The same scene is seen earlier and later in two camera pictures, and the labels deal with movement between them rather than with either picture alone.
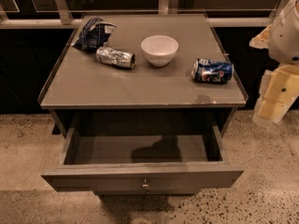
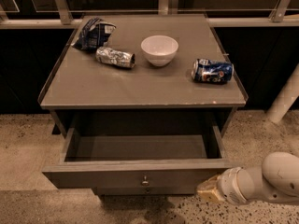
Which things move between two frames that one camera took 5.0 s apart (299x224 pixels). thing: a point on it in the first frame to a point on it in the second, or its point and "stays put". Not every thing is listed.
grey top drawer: x=142 y=162 stays put
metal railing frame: x=33 y=7 stays put
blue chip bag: x=95 y=32 stays put
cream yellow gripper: x=285 y=37 to x=229 y=185
